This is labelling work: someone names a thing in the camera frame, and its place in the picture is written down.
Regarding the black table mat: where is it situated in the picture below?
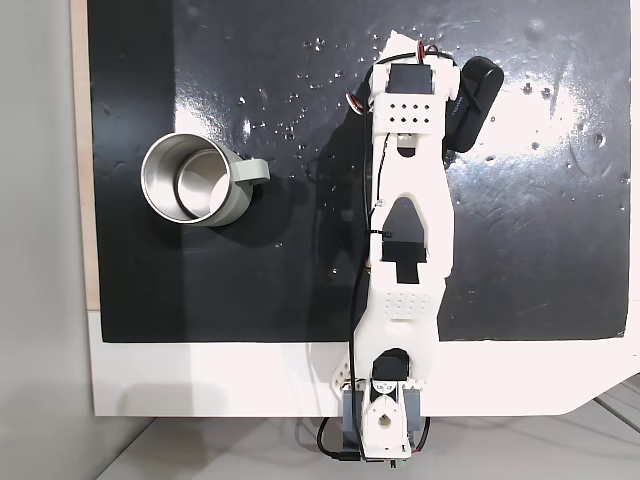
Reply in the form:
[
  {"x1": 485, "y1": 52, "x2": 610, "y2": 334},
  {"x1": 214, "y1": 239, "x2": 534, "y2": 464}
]
[{"x1": 86, "y1": 0, "x2": 631, "y2": 345}]

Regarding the black data cable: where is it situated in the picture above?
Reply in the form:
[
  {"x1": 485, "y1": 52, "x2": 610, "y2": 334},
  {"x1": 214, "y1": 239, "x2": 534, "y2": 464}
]
[{"x1": 408, "y1": 413, "x2": 433, "y2": 455}]

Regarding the black camera cable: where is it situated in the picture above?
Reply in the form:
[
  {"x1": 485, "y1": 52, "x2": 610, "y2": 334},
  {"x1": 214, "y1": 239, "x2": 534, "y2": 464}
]
[{"x1": 346, "y1": 63, "x2": 387, "y2": 464}]

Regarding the motor controller board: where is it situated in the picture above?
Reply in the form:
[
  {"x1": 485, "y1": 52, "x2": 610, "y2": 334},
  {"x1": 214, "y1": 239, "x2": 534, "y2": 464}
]
[{"x1": 360, "y1": 449, "x2": 414, "y2": 471}]

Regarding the grey-green steel mug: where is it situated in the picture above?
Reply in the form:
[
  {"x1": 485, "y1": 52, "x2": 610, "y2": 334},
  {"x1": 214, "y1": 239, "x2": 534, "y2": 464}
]
[{"x1": 140, "y1": 131, "x2": 272, "y2": 228}]

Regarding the black oval camera box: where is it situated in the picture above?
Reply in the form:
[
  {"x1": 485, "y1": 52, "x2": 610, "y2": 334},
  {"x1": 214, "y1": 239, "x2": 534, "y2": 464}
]
[{"x1": 443, "y1": 55, "x2": 506, "y2": 154}]

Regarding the grey table clamp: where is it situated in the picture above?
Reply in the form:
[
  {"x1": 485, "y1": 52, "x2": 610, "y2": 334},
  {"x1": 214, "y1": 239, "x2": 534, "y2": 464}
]
[
  {"x1": 403, "y1": 388, "x2": 424, "y2": 443},
  {"x1": 341, "y1": 388, "x2": 365, "y2": 447}
]

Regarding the wooden edge strip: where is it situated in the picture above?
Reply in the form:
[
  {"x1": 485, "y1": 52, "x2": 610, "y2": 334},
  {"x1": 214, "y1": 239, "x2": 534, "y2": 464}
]
[{"x1": 69, "y1": 0, "x2": 102, "y2": 312}]

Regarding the black power cable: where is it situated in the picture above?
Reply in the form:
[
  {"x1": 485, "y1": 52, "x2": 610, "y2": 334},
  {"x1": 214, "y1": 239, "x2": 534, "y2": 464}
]
[{"x1": 315, "y1": 415, "x2": 362, "y2": 462}]

